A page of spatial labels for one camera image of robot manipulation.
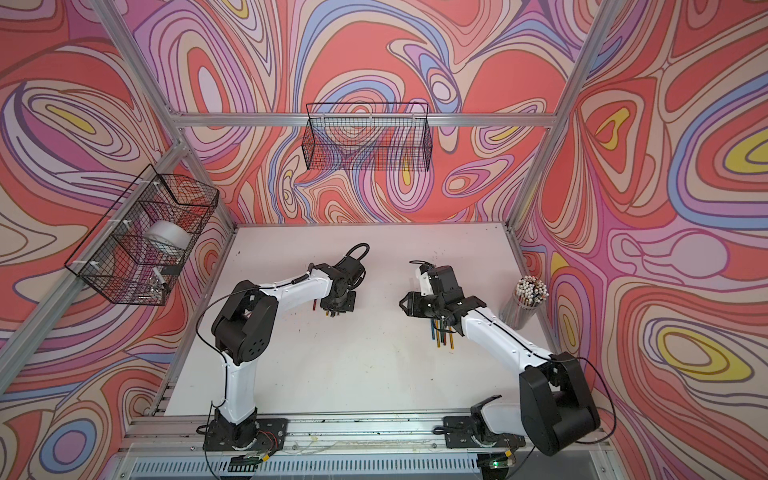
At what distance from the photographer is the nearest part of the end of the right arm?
0.62 m

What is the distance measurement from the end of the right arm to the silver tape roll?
59 cm

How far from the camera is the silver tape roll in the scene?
0.74m
